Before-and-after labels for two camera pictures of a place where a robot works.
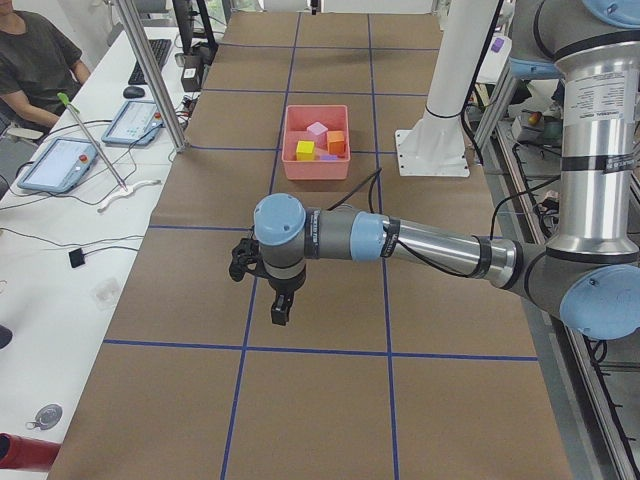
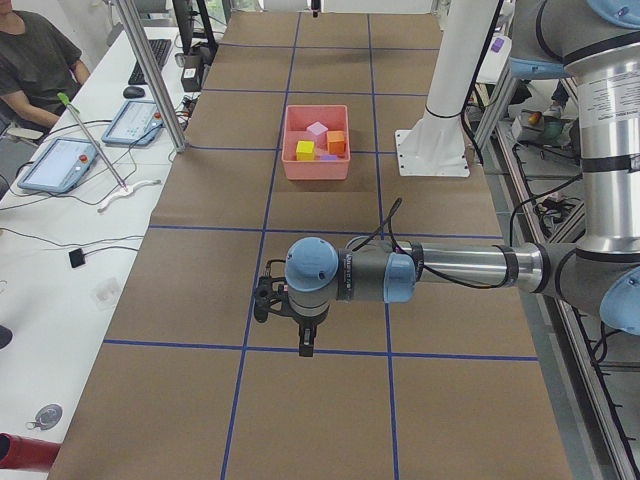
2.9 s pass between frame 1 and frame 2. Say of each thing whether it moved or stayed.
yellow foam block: stayed
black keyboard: stayed
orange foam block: stayed
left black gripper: moved
